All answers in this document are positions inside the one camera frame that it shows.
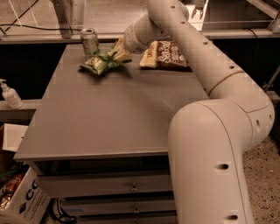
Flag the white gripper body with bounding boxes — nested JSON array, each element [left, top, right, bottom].
[[123, 24, 147, 54]]

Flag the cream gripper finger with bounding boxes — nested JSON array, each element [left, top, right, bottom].
[[111, 37, 123, 53], [113, 45, 132, 61]]

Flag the green jalapeno chip bag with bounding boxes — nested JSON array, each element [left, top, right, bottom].
[[80, 51, 123, 75]]

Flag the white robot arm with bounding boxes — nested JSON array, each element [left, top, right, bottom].
[[123, 0, 275, 224]]

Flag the green 7up can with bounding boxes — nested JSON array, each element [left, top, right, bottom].
[[80, 28, 100, 59]]

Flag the brown chip bag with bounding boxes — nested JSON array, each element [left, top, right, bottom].
[[139, 40, 189, 70]]

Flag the grey drawer cabinet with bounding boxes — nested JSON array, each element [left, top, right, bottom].
[[13, 42, 211, 224]]

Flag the white pump bottle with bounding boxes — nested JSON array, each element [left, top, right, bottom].
[[0, 79, 24, 109]]

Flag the top grey drawer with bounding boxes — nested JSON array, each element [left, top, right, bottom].
[[38, 171, 172, 198]]

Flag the grey drawer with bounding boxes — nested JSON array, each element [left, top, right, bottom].
[[38, 171, 172, 198], [77, 211, 178, 224], [62, 196, 175, 216]]

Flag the middle grey drawer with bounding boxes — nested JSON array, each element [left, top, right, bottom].
[[62, 196, 175, 216]]

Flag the bottom grey drawer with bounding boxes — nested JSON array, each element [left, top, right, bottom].
[[77, 211, 178, 224]]

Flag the snack packets in box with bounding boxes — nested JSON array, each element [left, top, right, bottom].
[[0, 173, 24, 208]]

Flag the white cardboard box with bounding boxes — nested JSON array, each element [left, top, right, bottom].
[[0, 123, 50, 224]]

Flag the black cable on ledge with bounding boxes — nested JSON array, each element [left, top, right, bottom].
[[0, 24, 82, 36]]

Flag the black cables under cabinet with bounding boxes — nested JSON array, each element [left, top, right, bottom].
[[47, 199, 78, 224]]

